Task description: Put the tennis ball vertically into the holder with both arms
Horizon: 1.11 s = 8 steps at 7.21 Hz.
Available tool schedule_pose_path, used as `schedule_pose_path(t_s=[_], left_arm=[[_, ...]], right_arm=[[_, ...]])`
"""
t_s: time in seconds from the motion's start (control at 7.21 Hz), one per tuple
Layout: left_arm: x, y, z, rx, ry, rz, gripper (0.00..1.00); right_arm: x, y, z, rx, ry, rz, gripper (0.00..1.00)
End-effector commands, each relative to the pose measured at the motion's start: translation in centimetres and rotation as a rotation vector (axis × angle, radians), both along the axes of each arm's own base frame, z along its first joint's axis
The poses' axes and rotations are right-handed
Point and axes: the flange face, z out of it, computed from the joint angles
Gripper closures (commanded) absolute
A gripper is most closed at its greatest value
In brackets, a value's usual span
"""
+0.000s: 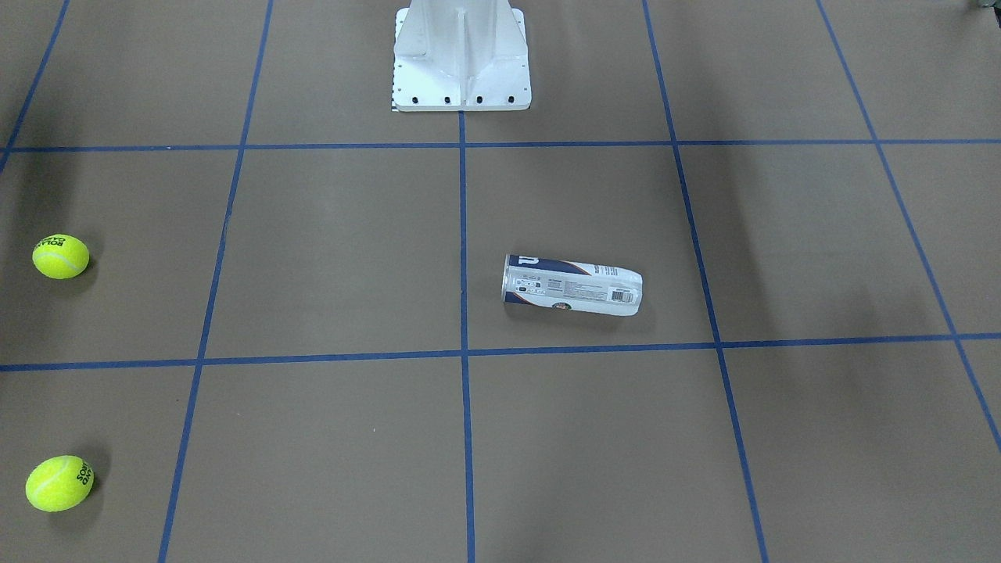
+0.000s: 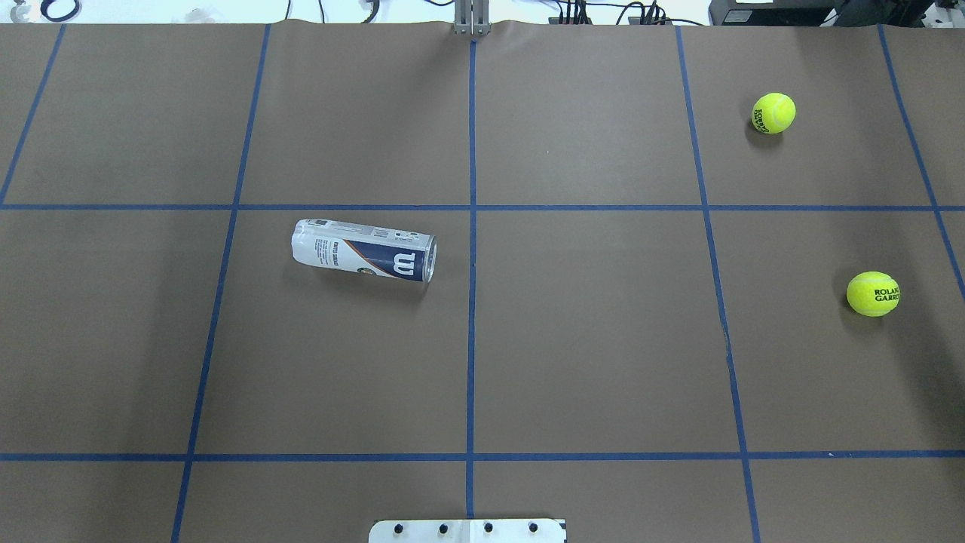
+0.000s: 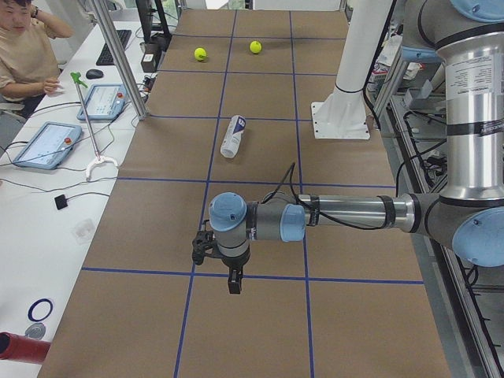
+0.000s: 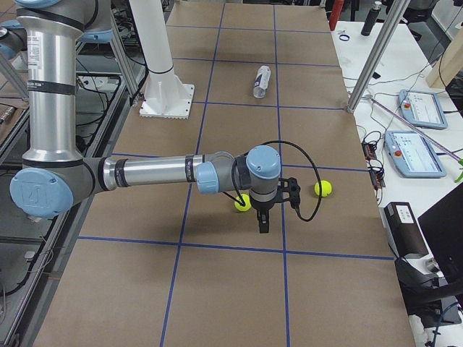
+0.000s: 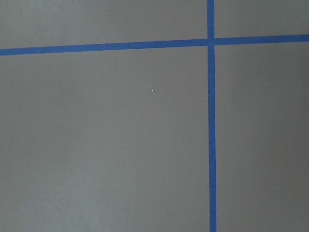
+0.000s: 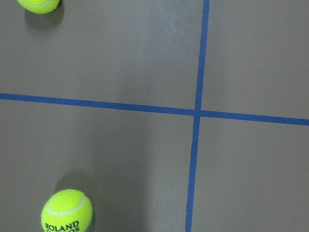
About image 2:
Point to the white blue tennis ball can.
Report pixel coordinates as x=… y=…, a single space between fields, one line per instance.
x=365 y=249

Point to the yellow tennis ball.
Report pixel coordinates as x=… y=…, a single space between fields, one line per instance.
x=873 y=294
x=773 y=113

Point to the aluminium frame post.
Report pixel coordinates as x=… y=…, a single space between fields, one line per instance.
x=471 y=17

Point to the white metal base plate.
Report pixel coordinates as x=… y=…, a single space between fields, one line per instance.
x=470 y=530

